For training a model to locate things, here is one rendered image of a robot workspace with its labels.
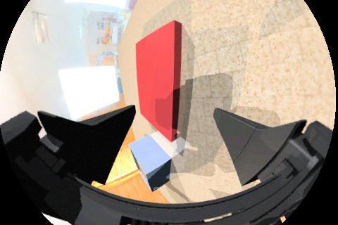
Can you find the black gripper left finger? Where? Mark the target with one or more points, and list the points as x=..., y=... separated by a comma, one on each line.
x=95, y=142

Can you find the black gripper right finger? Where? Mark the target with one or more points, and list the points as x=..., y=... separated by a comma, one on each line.
x=252, y=145

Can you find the red lid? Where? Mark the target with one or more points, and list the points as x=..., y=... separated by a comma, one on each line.
x=158, y=59

